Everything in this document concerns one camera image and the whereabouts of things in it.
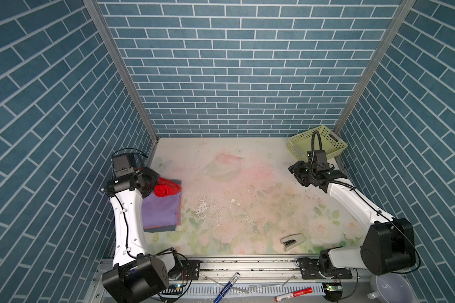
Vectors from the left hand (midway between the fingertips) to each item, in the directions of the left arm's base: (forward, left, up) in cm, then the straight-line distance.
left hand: (161, 174), depth 76 cm
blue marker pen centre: (-36, -28, -21) cm, 50 cm away
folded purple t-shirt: (-9, +3, -16) cm, 19 cm away
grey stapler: (-19, -55, -21) cm, 62 cm away
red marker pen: (-38, -50, -21) cm, 66 cm away
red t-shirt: (-8, -4, +3) cm, 9 cm away
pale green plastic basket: (+38, -90, -18) cm, 100 cm away
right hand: (+8, -57, -6) cm, 58 cm away
